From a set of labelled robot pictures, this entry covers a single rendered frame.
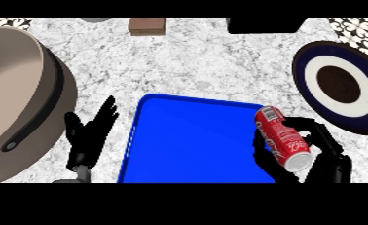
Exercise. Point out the blue tray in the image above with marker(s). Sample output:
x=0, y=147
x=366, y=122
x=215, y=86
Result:
x=190, y=141

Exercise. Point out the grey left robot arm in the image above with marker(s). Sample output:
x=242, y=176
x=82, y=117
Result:
x=78, y=174

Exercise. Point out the brown wooden block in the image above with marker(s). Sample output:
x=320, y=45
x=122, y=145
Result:
x=146, y=26

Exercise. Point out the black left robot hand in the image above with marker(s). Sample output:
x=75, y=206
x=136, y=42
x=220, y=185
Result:
x=85, y=138

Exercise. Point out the red soda can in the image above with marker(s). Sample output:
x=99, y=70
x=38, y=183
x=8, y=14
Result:
x=283, y=139

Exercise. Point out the grey round object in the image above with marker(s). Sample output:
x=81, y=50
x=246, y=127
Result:
x=94, y=19

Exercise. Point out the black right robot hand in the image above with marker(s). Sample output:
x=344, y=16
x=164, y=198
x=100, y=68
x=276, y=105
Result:
x=329, y=157

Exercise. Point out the navy and white plate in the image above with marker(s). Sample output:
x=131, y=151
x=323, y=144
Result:
x=335, y=84

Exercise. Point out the large beige pan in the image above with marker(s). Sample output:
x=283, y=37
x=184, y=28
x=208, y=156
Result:
x=28, y=105

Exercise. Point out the black box-shaped appliance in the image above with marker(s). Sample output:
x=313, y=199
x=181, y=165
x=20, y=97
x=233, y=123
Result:
x=264, y=25

